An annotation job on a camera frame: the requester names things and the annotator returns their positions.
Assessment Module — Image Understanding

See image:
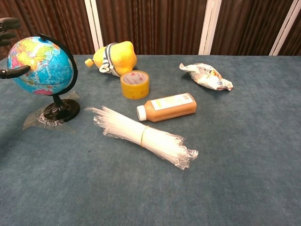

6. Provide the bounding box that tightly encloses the yellow packing tape roll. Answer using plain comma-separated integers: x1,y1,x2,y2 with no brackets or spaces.
120,70,150,100

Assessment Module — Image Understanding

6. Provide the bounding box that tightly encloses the yellow plush toy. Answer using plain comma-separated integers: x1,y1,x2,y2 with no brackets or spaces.
84,40,138,78

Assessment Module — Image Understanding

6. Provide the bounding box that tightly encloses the blue felt table mat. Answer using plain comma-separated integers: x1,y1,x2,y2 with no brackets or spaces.
0,54,301,226

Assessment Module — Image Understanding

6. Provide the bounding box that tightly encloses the crumpled white snack wrapper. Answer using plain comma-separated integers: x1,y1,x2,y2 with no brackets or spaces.
179,62,234,91

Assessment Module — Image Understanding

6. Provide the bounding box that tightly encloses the clear tape patch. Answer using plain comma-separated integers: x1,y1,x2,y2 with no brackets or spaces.
22,90,82,132

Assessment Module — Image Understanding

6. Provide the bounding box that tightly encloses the orange juice bottle white cap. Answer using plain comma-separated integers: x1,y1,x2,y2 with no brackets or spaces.
136,92,198,123

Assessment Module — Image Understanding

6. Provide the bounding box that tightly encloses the bundle of wrapped white straws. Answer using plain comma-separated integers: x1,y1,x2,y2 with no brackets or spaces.
84,105,199,170

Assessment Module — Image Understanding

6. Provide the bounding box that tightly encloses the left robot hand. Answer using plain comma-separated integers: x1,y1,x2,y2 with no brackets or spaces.
0,17,32,80

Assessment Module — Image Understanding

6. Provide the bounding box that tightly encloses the small desktop globe black stand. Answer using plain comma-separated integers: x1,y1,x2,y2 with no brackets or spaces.
7,32,81,123

